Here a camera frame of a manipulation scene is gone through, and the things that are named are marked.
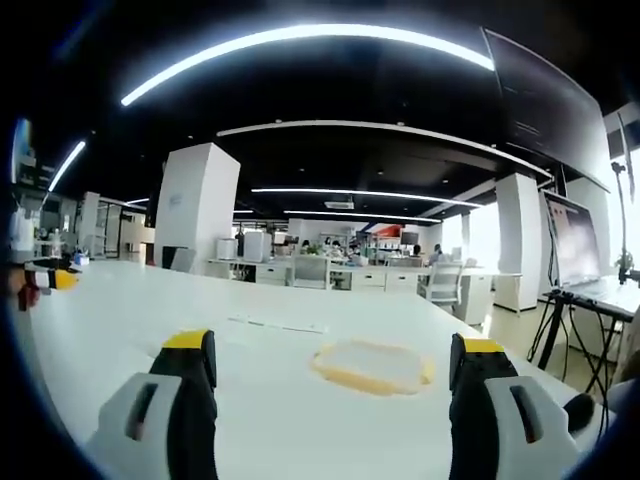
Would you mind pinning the black light stand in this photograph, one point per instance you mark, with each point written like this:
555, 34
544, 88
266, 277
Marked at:
621, 200

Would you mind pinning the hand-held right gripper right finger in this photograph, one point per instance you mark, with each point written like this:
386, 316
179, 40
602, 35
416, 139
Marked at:
475, 400

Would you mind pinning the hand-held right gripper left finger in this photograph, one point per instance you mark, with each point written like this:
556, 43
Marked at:
190, 400

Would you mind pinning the row of white desks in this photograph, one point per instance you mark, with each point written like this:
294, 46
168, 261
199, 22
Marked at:
380, 277

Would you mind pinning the white box appliance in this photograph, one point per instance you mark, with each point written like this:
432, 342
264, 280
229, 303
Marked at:
257, 247

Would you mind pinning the large dark wall screen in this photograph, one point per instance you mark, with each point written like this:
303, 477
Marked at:
545, 105

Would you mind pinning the white office chair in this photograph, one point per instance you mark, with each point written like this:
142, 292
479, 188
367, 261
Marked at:
445, 282

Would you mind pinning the grey mesh office chair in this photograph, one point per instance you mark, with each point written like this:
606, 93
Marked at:
310, 272

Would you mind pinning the thin ceiling light strip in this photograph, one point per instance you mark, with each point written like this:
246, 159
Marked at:
365, 194

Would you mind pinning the white paper strip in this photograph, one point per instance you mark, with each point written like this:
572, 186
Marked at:
280, 324

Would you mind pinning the open laptop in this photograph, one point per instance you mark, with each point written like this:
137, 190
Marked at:
575, 240

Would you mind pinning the black folding stand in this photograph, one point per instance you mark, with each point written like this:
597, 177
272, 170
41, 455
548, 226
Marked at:
570, 320

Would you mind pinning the white square pillar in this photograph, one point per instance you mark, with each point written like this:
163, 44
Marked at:
517, 235
197, 205

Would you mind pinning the long curved ceiling light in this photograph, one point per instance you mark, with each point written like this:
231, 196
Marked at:
280, 42

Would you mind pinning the short ceiling light strip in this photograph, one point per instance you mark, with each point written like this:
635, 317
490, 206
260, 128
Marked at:
67, 165

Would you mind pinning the ceiling air conditioner unit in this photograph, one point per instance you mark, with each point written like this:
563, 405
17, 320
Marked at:
339, 204

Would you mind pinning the small red object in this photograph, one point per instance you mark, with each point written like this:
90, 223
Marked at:
29, 297

